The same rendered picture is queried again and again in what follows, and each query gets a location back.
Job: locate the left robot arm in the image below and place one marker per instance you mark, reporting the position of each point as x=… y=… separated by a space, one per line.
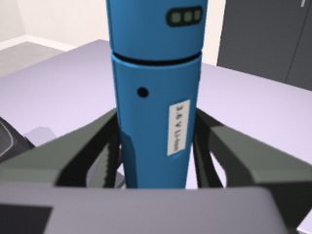
x=12 y=144

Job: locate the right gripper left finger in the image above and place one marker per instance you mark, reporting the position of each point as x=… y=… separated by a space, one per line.
x=66 y=160

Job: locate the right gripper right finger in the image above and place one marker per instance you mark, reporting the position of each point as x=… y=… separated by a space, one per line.
x=249 y=162

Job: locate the blue electric screwdriver barrel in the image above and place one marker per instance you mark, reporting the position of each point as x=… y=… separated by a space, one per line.
x=156 y=55

